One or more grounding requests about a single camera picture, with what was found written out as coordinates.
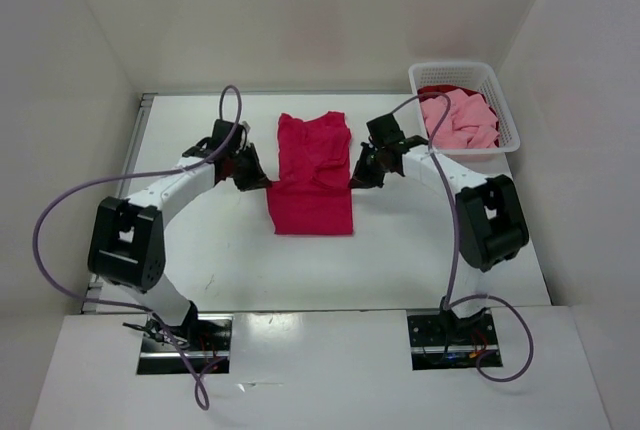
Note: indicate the light pink t shirt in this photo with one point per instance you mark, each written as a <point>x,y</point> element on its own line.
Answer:
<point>469,124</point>

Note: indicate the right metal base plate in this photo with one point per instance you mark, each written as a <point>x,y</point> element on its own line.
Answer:
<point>440,341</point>

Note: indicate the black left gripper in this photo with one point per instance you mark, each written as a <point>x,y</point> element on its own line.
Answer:
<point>245,165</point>

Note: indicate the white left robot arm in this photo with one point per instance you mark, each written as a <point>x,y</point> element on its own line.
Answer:
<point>127,248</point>

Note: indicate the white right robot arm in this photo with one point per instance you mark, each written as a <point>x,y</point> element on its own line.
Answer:
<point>489,226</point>

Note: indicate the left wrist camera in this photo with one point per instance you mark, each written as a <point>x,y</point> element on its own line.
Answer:
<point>227,132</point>

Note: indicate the white plastic basket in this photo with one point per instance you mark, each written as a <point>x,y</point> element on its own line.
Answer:
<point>476,76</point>

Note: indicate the dark red t shirt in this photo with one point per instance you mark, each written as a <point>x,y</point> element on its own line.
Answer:
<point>433,107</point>

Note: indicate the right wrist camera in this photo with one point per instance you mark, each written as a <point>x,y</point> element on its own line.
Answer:
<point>384,131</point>

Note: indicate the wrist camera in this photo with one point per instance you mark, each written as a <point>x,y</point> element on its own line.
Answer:
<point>227,132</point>
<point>384,131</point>

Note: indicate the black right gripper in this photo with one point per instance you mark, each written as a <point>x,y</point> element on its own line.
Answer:
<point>373,161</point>

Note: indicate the magenta t shirt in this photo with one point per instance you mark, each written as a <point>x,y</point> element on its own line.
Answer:
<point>312,195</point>

